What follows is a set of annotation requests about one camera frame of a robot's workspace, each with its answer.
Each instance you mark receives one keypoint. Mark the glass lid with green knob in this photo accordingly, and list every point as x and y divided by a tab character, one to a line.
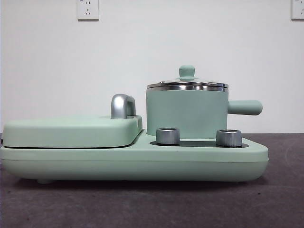
186	72

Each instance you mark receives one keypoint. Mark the mint green breakfast maker base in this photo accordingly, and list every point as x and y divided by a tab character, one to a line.
118	164

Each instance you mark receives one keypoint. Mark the silver control knob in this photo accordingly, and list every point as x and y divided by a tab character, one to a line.
167	136
229	138

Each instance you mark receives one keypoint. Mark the white wall socket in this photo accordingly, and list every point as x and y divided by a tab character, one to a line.
88	9
298	9

